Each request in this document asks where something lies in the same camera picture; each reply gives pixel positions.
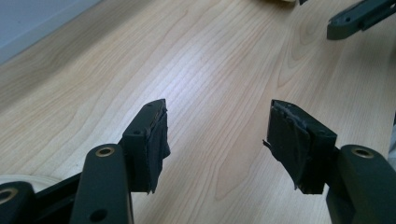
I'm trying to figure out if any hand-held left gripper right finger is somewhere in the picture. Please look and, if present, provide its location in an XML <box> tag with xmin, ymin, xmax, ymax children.
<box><xmin>262</xmin><ymin>99</ymin><xmax>339</xmax><ymax>195</ymax></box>

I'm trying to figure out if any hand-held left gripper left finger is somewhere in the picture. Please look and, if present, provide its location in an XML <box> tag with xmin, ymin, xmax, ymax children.
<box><xmin>120</xmin><ymin>98</ymin><xmax>172</xmax><ymax>194</ymax></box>

